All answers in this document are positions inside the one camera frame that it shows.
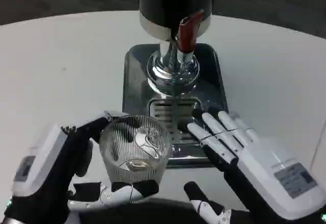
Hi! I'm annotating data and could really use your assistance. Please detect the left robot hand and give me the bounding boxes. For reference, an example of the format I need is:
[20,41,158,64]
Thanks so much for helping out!
[4,110,160,224]

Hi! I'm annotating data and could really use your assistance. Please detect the red tap lever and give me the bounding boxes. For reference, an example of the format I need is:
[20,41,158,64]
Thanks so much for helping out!
[175,11,205,53]

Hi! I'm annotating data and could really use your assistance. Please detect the slotted drip tray grid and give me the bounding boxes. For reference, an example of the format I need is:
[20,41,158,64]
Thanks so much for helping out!
[149,98,205,156]

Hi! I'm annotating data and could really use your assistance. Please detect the black steel drink dispenser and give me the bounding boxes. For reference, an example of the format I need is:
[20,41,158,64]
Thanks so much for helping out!
[137,0,218,95]

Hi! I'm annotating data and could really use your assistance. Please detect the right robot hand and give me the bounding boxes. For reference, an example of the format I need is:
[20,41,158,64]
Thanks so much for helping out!
[183,108,326,224]

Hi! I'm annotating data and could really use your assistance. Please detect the clear ribbed glass cup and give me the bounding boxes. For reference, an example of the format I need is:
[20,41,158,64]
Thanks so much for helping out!
[98,115,172,187]

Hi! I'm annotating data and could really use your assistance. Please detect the steel drip tray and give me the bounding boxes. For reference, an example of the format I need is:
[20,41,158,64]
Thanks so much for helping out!
[122,43,229,169]

